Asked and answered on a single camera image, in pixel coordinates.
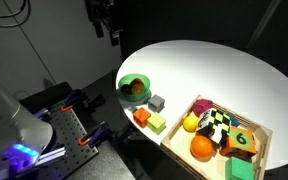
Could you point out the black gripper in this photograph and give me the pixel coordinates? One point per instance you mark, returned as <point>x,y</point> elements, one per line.
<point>100,10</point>

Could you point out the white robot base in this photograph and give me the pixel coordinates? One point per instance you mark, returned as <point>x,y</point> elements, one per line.
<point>10,123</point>

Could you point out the grey block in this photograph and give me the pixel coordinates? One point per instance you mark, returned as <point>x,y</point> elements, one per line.
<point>156,102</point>

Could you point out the orange block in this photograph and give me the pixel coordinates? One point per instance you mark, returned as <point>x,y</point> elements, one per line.
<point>141,117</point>

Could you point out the lime green block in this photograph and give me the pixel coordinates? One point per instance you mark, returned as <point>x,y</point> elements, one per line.
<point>156,123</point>

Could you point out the magenta block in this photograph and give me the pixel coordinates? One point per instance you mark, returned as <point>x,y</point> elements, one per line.
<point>202,107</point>

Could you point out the wooden tray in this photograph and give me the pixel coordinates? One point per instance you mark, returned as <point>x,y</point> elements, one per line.
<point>180,150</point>

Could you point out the blue block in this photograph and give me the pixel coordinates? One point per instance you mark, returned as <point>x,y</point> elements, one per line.
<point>234,121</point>

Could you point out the green plastic bowl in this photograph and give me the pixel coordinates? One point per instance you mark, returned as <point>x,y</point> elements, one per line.
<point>129,80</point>

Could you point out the dark red toy fruit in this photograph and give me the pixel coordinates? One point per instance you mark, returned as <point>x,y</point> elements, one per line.
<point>126,89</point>

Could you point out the yellow toy fruit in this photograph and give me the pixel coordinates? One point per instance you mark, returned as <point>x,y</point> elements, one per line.
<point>138,89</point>

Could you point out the purple clamp orange tip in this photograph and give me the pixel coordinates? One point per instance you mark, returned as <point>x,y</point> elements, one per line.
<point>72,100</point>

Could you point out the blue black clamp equipment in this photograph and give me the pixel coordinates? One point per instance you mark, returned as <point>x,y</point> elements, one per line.
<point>94,135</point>

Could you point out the black perforated breadboard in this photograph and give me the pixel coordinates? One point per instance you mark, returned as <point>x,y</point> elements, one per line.
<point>69,133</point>

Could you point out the yellow toy lemon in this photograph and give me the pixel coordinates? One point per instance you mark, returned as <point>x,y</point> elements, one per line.
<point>190,123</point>

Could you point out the black mounting plate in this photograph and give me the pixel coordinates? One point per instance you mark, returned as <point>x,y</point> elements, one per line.
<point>107,166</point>

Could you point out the checkered cube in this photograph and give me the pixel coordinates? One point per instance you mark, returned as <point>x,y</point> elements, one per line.
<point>215,125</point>

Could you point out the orange toy fruit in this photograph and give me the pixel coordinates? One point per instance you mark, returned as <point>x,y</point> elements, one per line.
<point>202,146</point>

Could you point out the orange number six cube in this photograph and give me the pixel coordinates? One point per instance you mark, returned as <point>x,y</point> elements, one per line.
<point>239,143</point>

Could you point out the aluminium rail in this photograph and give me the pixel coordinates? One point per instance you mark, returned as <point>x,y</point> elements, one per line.
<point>52,156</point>

